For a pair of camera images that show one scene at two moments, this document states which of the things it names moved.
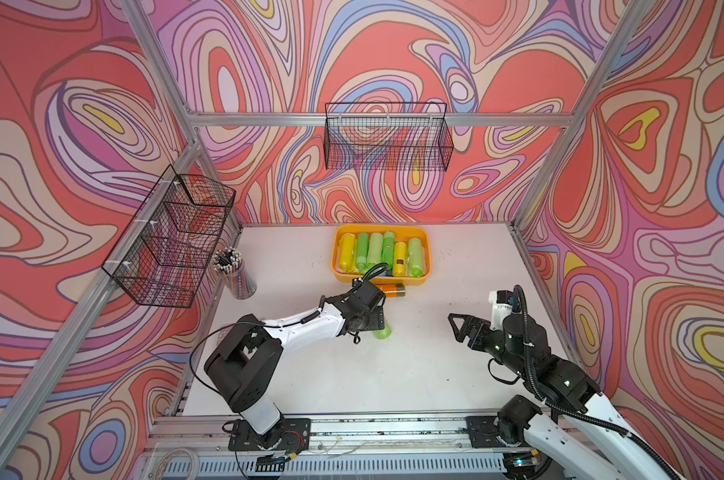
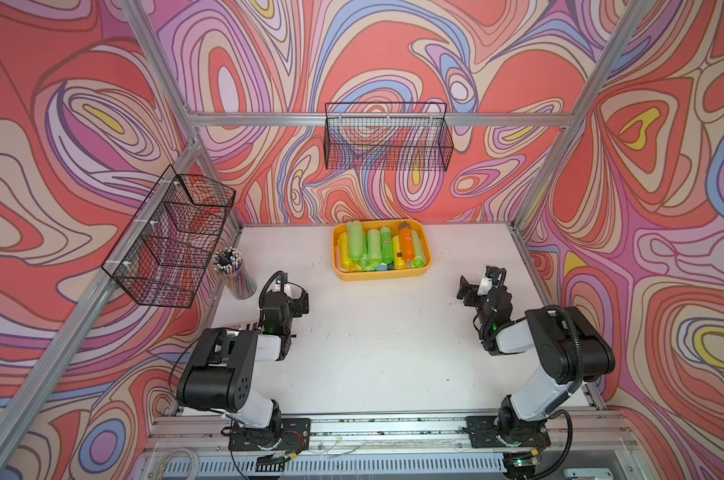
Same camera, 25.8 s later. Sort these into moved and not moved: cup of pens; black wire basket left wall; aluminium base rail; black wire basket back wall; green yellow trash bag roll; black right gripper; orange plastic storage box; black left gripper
Moved: green yellow trash bag roll; black left gripper; black right gripper
Not moved: orange plastic storage box; cup of pens; black wire basket back wall; aluminium base rail; black wire basket left wall
